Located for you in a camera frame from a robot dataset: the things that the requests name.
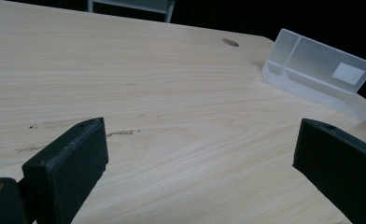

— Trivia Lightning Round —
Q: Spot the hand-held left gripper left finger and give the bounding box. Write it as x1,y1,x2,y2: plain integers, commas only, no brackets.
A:
21,117,109,224

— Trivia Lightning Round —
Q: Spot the translucent plastic box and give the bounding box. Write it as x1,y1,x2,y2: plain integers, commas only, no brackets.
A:
261,28,366,120

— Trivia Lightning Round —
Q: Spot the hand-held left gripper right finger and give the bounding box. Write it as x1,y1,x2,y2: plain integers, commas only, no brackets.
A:
292,118,366,224

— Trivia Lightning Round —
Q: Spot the white metal stand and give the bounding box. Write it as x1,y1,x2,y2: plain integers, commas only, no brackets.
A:
87,0,176,23

